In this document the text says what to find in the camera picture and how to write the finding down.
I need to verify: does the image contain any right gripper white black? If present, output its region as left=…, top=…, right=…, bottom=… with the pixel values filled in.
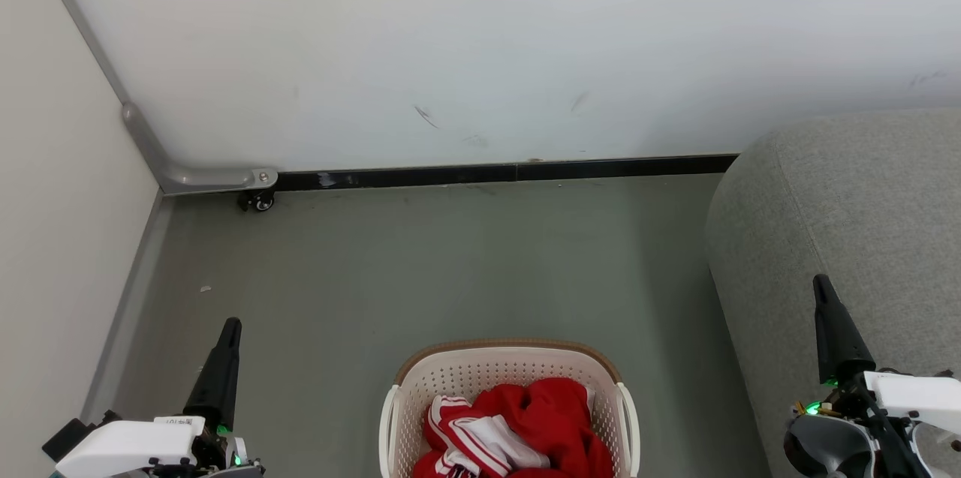
left=784, top=274, right=961, bottom=478

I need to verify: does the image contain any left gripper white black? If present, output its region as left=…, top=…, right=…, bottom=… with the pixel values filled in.
left=53, top=317, right=265, bottom=478

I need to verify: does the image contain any red garment with white stripes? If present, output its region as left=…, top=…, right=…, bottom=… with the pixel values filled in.
left=411, top=394, right=553, bottom=478

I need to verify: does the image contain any plain red garment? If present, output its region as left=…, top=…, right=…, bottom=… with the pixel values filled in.
left=473, top=377, right=615, bottom=478

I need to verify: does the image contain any white perforated basket brown rim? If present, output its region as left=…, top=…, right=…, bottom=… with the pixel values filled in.
left=379, top=338, right=641, bottom=478

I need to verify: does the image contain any black baseboard strip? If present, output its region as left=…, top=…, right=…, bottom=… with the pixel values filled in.
left=276, top=154, right=741, bottom=192

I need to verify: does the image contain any grey wall skirting strip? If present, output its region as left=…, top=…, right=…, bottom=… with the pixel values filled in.
left=79, top=191, right=175, bottom=423

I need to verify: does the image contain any grey metal frame tube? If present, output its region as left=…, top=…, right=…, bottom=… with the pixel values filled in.
left=25, top=0, right=279, bottom=197

